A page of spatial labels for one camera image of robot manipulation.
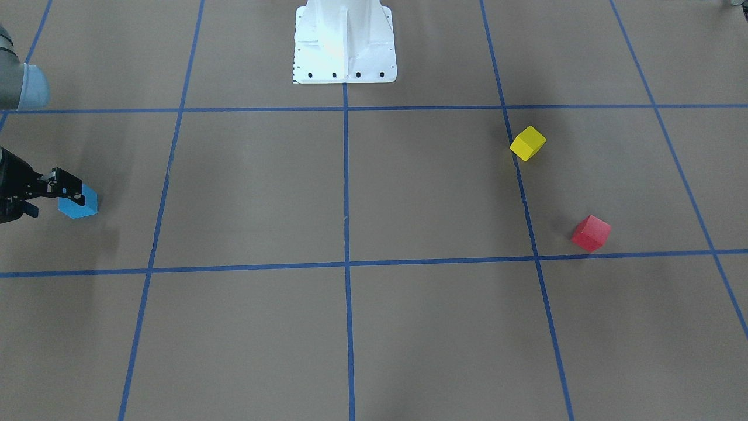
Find blue tape grid lines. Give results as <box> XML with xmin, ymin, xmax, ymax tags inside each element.
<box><xmin>2</xmin><ymin>1</ymin><xmax>747</xmax><ymax>420</ymax></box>

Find red wooden cube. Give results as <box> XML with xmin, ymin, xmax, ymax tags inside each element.
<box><xmin>571</xmin><ymin>214</ymin><xmax>612</xmax><ymax>253</ymax></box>

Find yellow wooden cube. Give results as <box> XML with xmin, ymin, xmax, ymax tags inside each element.
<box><xmin>510</xmin><ymin>126</ymin><xmax>547</xmax><ymax>162</ymax></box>

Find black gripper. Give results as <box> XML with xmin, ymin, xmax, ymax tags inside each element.
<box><xmin>1</xmin><ymin>147</ymin><xmax>86</xmax><ymax>223</ymax></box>

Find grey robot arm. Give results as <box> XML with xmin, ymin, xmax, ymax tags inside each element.
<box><xmin>1</xmin><ymin>27</ymin><xmax>97</xmax><ymax>223</ymax></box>

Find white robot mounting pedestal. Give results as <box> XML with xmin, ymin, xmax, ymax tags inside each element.
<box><xmin>292</xmin><ymin>1</ymin><xmax>398</xmax><ymax>84</ymax></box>

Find blue wooden cube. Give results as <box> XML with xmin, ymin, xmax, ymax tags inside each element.
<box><xmin>58</xmin><ymin>183</ymin><xmax>99</xmax><ymax>219</ymax></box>

